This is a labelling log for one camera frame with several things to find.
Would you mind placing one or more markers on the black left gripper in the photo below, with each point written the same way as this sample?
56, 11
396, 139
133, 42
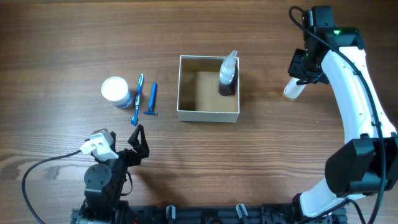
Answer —
141, 148

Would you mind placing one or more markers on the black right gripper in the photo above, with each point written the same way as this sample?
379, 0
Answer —
294, 71

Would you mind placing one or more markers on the white tube with gold cap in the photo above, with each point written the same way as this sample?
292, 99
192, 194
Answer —
292, 90

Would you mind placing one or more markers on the blue spray bottle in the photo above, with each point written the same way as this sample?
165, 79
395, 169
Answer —
227, 73

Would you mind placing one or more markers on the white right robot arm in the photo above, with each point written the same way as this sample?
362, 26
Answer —
367, 162

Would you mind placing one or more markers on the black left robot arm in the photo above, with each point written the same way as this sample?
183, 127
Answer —
104, 180

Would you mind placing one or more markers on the blue toothbrush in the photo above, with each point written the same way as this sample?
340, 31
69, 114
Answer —
134, 119

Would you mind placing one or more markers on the blue razor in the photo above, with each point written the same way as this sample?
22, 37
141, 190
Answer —
151, 107

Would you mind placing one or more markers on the white round jar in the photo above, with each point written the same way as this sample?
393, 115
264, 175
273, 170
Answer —
116, 91

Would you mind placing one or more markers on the white cardboard box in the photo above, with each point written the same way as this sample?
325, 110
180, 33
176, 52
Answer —
198, 98

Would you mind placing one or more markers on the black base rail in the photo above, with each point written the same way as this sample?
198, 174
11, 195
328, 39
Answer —
261, 214

